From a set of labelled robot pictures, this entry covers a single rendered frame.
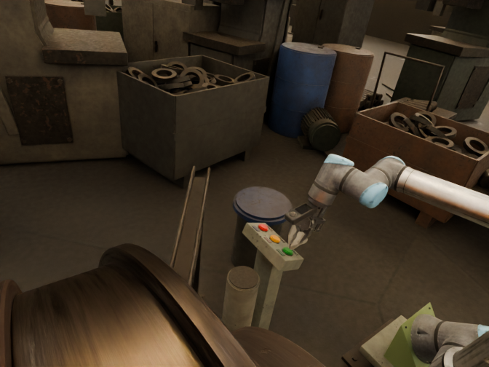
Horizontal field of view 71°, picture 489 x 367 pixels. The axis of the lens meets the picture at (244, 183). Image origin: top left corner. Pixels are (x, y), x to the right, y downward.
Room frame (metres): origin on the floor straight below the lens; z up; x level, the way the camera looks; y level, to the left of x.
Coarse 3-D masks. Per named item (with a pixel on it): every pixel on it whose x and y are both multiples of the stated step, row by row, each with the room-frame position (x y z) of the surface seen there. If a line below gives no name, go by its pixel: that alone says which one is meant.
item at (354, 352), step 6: (384, 324) 1.17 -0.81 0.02; (378, 330) 1.13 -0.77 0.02; (372, 336) 1.09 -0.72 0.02; (360, 342) 1.05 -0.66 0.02; (354, 348) 1.01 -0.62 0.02; (348, 354) 0.98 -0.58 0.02; (354, 354) 0.98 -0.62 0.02; (360, 354) 0.99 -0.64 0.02; (348, 360) 0.95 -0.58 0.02; (354, 360) 0.95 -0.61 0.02; (360, 360) 0.95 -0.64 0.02; (366, 360) 0.96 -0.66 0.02; (354, 366) 0.92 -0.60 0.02; (360, 366) 0.93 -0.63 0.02; (366, 366) 0.93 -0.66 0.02; (372, 366) 0.93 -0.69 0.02
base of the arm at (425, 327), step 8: (416, 320) 0.96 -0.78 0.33; (424, 320) 0.95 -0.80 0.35; (432, 320) 0.95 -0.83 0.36; (440, 320) 0.95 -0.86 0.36; (416, 328) 0.93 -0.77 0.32; (424, 328) 0.92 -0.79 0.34; (432, 328) 0.91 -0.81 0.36; (416, 336) 0.90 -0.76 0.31; (424, 336) 0.89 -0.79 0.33; (432, 336) 0.88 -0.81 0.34; (416, 344) 0.88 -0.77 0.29; (424, 344) 0.87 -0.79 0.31; (432, 344) 0.86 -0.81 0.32; (416, 352) 0.87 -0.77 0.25; (424, 352) 0.86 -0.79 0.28; (432, 352) 0.85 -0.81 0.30; (424, 360) 0.85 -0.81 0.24
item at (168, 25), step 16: (128, 0) 4.38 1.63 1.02; (144, 0) 4.24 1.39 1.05; (160, 0) 4.11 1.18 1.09; (176, 0) 4.23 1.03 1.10; (128, 16) 4.38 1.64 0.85; (144, 16) 4.24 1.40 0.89; (160, 16) 4.10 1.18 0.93; (176, 16) 3.98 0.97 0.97; (192, 16) 3.91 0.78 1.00; (208, 16) 4.13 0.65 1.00; (128, 32) 4.39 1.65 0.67; (144, 32) 4.24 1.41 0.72; (160, 32) 4.11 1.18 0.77; (176, 32) 3.98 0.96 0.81; (192, 32) 3.92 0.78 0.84; (128, 48) 4.40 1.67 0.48; (144, 48) 4.25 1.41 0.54; (160, 48) 4.11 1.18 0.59; (176, 48) 3.98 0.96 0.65
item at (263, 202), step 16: (240, 192) 1.57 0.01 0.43; (256, 192) 1.60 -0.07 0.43; (272, 192) 1.62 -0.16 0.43; (240, 208) 1.43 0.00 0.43; (256, 208) 1.45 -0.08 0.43; (272, 208) 1.47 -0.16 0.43; (288, 208) 1.49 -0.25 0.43; (240, 224) 1.45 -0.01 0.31; (272, 224) 1.37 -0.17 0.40; (240, 240) 1.43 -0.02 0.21; (240, 256) 1.42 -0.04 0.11
